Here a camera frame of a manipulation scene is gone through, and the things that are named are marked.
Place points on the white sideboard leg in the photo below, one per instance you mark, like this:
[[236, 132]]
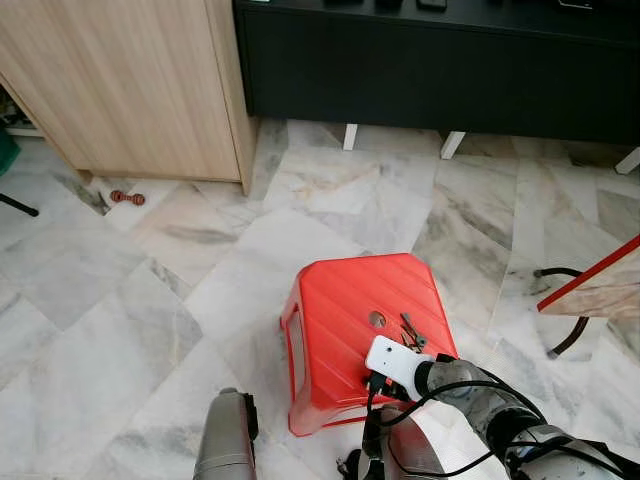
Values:
[[629, 161], [350, 137], [453, 146]]

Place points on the black low sideboard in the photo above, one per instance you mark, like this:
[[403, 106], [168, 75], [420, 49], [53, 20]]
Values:
[[440, 70]]

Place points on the small brown dumbbell toy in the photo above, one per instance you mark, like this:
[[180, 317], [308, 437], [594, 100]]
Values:
[[127, 198]]

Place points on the green plastic object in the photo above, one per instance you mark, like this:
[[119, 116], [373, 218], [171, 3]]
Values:
[[7, 152]]

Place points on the black curved table leg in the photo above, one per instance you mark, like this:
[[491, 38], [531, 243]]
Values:
[[573, 338]]

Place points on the thin black rod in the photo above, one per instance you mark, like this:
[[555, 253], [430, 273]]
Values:
[[18, 205]]

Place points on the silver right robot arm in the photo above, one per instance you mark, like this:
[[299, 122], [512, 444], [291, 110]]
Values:
[[500, 415]]

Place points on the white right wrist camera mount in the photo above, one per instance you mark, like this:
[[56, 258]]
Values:
[[398, 365]]

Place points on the red plastic stool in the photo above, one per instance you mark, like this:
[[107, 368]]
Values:
[[340, 300]]

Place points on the silver right robot leg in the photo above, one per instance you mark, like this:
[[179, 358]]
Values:
[[400, 452]]

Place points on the light wooden cabinet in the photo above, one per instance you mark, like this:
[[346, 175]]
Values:
[[120, 80]]

